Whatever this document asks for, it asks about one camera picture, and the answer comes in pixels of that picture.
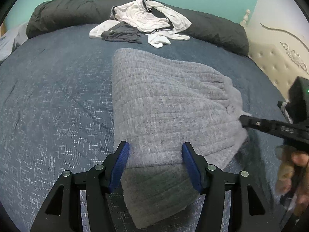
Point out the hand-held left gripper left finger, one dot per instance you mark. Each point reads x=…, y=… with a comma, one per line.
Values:
x=119, y=166

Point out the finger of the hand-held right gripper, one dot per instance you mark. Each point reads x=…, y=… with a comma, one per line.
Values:
x=258, y=124

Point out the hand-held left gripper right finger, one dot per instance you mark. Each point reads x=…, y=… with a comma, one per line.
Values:
x=192, y=166

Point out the grey fleece garment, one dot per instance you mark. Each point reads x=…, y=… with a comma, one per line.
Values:
x=169, y=101

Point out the person's right hand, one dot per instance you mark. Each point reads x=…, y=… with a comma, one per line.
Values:
x=299, y=159

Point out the cream tufted headboard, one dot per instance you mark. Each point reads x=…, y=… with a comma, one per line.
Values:
x=272, y=60

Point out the blue patterned bed sheet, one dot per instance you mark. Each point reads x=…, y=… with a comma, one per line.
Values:
x=60, y=101

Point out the white socks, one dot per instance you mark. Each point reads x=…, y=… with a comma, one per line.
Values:
x=158, y=41

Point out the dark grey thin garment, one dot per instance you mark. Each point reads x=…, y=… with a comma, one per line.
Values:
x=123, y=35

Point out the white cotton garment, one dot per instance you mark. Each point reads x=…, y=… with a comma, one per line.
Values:
x=101, y=29

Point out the white garment with black trim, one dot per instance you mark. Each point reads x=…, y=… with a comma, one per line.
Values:
x=144, y=14

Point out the light grey blanket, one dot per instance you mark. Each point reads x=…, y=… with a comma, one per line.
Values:
x=9, y=41

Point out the cream bed post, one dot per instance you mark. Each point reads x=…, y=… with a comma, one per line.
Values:
x=246, y=17

